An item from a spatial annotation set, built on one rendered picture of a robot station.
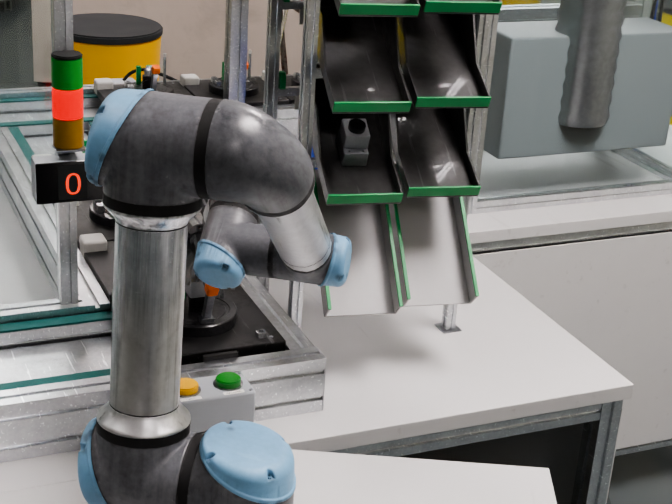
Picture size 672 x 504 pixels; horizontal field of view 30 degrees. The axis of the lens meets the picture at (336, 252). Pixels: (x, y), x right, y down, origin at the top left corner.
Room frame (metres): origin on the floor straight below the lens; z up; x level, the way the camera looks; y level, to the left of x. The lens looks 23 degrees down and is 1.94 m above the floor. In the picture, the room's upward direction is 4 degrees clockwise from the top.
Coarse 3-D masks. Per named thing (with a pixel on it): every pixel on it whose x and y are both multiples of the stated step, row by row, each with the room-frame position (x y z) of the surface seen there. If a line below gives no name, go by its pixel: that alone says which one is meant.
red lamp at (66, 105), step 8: (56, 96) 1.95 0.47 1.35; (64, 96) 1.95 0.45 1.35; (72, 96) 1.95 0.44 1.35; (80, 96) 1.96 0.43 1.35; (56, 104) 1.95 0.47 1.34; (64, 104) 1.95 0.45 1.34; (72, 104) 1.95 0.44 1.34; (80, 104) 1.96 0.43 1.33; (56, 112) 1.95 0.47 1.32; (64, 112) 1.95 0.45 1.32; (72, 112) 1.95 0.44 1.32; (80, 112) 1.96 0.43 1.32
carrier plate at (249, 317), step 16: (240, 288) 2.08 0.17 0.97; (240, 304) 2.01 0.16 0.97; (240, 320) 1.95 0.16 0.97; (256, 320) 1.95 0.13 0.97; (224, 336) 1.88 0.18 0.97; (240, 336) 1.89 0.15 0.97; (272, 336) 1.89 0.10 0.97; (192, 352) 1.82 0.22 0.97; (208, 352) 1.83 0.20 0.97; (240, 352) 1.85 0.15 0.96; (256, 352) 1.86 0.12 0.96
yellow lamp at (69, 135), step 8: (56, 120) 1.95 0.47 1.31; (64, 120) 1.95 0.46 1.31; (72, 120) 1.95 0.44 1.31; (80, 120) 1.96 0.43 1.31; (56, 128) 1.95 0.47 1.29; (64, 128) 1.95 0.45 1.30; (72, 128) 1.95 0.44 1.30; (80, 128) 1.96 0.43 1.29; (56, 136) 1.95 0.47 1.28; (64, 136) 1.95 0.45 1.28; (72, 136) 1.95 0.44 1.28; (80, 136) 1.96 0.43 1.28; (56, 144) 1.95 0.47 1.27; (64, 144) 1.95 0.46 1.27; (72, 144) 1.95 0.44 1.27; (80, 144) 1.96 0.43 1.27
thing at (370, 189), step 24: (336, 120) 2.16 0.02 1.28; (384, 120) 2.12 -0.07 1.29; (312, 144) 2.09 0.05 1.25; (336, 144) 2.10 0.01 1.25; (384, 144) 2.11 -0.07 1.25; (336, 168) 2.05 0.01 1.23; (360, 168) 2.06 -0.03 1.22; (384, 168) 2.07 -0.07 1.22; (336, 192) 1.99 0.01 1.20; (360, 192) 2.00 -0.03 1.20; (384, 192) 2.01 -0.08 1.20
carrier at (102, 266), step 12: (84, 240) 2.21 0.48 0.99; (96, 240) 2.21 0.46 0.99; (84, 252) 2.19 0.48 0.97; (96, 252) 2.20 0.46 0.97; (108, 252) 2.20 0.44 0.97; (96, 264) 2.14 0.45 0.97; (108, 264) 2.15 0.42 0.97; (96, 276) 2.10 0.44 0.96; (108, 276) 2.09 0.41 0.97; (108, 288) 2.04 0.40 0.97
